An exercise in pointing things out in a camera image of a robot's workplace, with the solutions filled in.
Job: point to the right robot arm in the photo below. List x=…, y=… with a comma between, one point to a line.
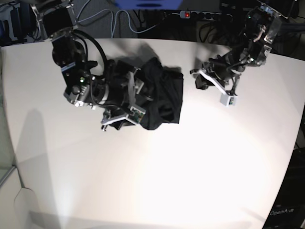
x=91, y=78

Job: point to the dark long-sleeve T-shirt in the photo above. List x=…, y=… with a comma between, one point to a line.
x=161, y=96

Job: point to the glass side panel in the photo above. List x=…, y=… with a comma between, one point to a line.
x=7, y=156

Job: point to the grey power strip red switch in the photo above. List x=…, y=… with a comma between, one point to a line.
x=204, y=16

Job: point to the blue plastic bin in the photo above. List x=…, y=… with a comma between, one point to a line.
x=148, y=4

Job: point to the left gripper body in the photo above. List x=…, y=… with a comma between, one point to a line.
x=226, y=81

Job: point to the black OpenArm control box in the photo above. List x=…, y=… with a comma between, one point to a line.
x=288, y=211

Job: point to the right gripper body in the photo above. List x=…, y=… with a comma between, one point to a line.
x=126, y=111

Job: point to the black power adapter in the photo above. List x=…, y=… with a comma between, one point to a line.
x=22, y=20

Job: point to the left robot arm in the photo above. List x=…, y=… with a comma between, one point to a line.
x=251, y=46

